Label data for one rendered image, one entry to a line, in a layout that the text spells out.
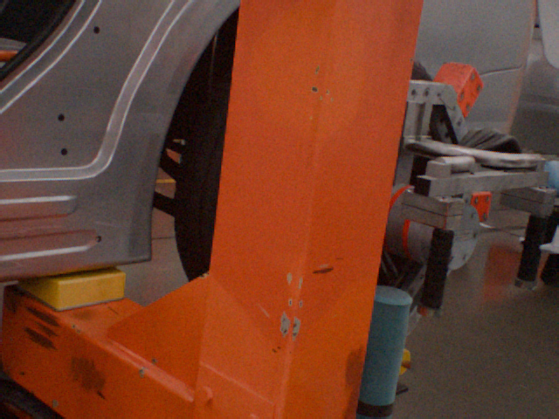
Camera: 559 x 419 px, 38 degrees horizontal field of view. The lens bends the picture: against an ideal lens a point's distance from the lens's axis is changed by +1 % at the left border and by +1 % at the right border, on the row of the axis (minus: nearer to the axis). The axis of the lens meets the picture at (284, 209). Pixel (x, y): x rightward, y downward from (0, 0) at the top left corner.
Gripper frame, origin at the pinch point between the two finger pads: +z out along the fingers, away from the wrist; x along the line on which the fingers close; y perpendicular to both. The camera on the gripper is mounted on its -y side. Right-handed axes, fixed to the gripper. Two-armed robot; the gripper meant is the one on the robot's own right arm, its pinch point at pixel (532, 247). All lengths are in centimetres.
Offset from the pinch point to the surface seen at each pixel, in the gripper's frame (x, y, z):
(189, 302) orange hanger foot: -12, -3, 78
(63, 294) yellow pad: -43, -12, 77
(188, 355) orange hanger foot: -11, -11, 78
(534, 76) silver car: -110, 31, -211
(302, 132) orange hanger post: 6, 24, 80
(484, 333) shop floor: -89, -83, -168
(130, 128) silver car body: -43, 16, 67
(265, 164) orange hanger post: 1, 19, 80
